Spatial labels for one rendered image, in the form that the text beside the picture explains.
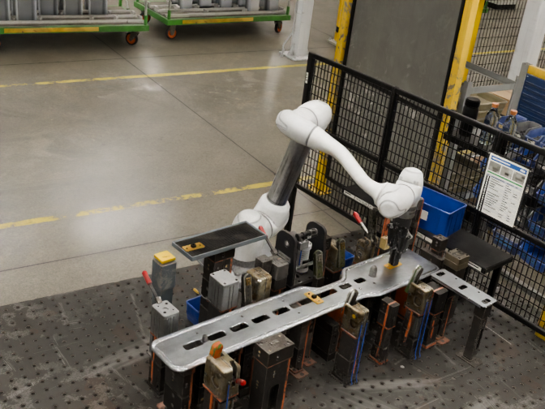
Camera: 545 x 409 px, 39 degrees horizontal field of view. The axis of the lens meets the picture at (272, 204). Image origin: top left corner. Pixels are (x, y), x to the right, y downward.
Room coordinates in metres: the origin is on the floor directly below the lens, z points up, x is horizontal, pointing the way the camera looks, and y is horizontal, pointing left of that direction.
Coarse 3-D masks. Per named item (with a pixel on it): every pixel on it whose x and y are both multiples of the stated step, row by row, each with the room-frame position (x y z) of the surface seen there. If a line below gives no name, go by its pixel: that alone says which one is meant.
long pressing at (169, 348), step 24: (360, 264) 2.89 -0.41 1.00; (384, 264) 2.93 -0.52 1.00; (408, 264) 2.95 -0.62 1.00; (432, 264) 2.98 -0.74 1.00; (312, 288) 2.65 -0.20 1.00; (336, 288) 2.68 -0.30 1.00; (384, 288) 2.73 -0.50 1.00; (240, 312) 2.42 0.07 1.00; (264, 312) 2.44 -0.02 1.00; (288, 312) 2.46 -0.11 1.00; (312, 312) 2.48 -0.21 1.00; (168, 336) 2.21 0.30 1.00; (192, 336) 2.24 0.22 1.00; (240, 336) 2.27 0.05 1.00; (264, 336) 2.30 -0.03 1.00; (168, 360) 2.09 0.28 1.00; (192, 360) 2.10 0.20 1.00
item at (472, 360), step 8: (480, 312) 2.71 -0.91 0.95; (488, 312) 2.72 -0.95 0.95; (480, 320) 2.71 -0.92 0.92; (472, 328) 2.73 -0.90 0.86; (480, 328) 2.71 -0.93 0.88; (472, 336) 2.72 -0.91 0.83; (480, 336) 2.73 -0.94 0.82; (472, 344) 2.71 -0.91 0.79; (456, 352) 2.76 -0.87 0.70; (464, 352) 2.73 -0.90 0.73; (472, 352) 2.70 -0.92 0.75; (464, 360) 2.71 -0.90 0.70; (472, 360) 2.71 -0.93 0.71; (480, 360) 2.72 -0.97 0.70
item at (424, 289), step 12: (420, 288) 2.69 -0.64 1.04; (432, 288) 2.70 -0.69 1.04; (408, 300) 2.72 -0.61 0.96; (420, 300) 2.68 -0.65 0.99; (408, 312) 2.72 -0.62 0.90; (420, 312) 2.67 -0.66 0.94; (408, 324) 2.71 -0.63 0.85; (408, 336) 2.70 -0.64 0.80; (396, 348) 2.72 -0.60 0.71; (408, 348) 2.68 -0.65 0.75; (420, 348) 2.70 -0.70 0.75; (408, 360) 2.66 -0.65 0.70
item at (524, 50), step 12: (528, 0) 6.90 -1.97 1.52; (540, 0) 6.79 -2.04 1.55; (528, 12) 6.87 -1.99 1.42; (540, 12) 6.79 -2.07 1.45; (528, 24) 6.84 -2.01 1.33; (540, 24) 6.81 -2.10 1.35; (528, 36) 6.82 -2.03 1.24; (540, 36) 6.84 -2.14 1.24; (516, 48) 6.89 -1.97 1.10; (528, 48) 6.79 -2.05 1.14; (540, 48) 6.86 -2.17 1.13; (516, 60) 6.87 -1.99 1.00; (528, 60) 6.79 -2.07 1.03; (516, 72) 6.84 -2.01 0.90
